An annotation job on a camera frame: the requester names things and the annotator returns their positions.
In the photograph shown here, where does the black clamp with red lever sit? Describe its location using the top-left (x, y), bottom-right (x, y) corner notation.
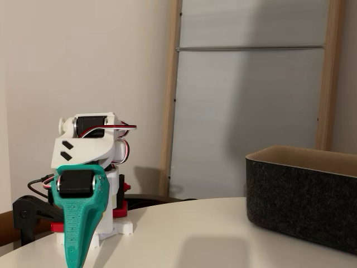
top-left (113, 174), bottom-right (132, 219)

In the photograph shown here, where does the metal rod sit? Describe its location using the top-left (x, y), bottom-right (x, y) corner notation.
top-left (175, 44), bottom-right (326, 52)

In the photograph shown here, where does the grey felt box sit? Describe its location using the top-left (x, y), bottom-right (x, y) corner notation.
top-left (245, 145), bottom-right (357, 255)

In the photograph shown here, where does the wooden framed frosted panel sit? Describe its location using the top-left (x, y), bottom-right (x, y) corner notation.
top-left (160, 0), bottom-right (346, 196)

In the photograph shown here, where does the black clamp with red pad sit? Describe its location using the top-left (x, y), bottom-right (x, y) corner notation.
top-left (12, 195), bottom-right (65, 247)

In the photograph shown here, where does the black usb cable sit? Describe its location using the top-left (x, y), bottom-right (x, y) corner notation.
top-left (27, 173), bottom-right (56, 199)

